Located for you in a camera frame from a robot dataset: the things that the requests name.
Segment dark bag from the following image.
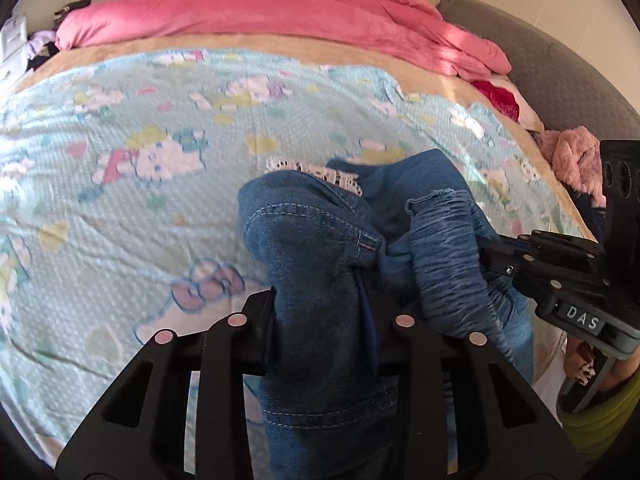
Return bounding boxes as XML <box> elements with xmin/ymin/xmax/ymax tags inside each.
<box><xmin>50</xmin><ymin>0</ymin><xmax>93</xmax><ymax>23</ymax></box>

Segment red floral cloth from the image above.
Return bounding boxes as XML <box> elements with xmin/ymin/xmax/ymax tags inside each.
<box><xmin>470</xmin><ymin>79</ymin><xmax>523</xmax><ymax>123</ymax></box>

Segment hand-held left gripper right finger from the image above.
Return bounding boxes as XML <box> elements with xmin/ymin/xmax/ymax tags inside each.
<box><xmin>356</xmin><ymin>275</ymin><xmax>587</xmax><ymax>480</ymax></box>

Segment light blue cartoon printed blanket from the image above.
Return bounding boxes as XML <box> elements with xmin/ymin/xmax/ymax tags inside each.
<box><xmin>0</xmin><ymin>47</ymin><xmax>596</xmax><ymax>466</ymax></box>

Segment purple cloth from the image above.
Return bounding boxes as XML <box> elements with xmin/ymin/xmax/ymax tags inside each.
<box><xmin>25</xmin><ymin>30</ymin><xmax>58</xmax><ymax>59</ymax></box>

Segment green clothed person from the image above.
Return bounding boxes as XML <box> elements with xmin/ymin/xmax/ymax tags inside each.
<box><xmin>565</xmin><ymin>365</ymin><xmax>640</xmax><ymax>456</ymax></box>

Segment pink fluffy cloth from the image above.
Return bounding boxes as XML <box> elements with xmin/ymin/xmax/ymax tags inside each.
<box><xmin>537</xmin><ymin>126</ymin><xmax>608</xmax><ymax>208</ymax></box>

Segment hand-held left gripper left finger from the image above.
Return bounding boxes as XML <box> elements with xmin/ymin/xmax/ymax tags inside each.
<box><xmin>54</xmin><ymin>286</ymin><xmax>278</xmax><ymax>480</ymax></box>

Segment pink duvet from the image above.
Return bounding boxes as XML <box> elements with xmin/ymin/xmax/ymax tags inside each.
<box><xmin>55</xmin><ymin>0</ymin><xmax>512</xmax><ymax>83</ymax></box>

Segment grey quilted headboard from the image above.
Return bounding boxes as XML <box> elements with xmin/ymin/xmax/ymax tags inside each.
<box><xmin>435</xmin><ymin>0</ymin><xmax>640</xmax><ymax>161</ymax></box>

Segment dark navy cloth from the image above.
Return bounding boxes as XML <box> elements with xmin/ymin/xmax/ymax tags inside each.
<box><xmin>570</xmin><ymin>190</ymin><xmax>608</xmax><ymax>241</ymax></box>

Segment person's right hand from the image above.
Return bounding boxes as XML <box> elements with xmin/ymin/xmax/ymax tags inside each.
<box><xmin>564</xmin><ymin>335</ymin><xmax>598</xmax><ymax>387</ymax></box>

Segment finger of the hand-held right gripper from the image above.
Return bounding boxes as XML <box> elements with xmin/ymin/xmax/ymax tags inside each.
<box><xmin>515</xmin><ymin>229</ymin><xmax>607</xmax><ymax>268</ymax></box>
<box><xmin>479</xmin><ymin>236</ymin><xmax>601</xmax><ymax>311</ymax></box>

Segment white plastic box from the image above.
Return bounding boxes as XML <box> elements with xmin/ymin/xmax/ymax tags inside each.
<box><xmin>0</xmin><ymin>15</ymin><xmax>28</xmax><ymax>83</ymax></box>

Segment blue denim pants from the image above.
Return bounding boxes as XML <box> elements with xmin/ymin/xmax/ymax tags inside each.
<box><xmin>237</xmin><ymin>149</ymin><xmax>535</xmax><ymax>480</ymax></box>

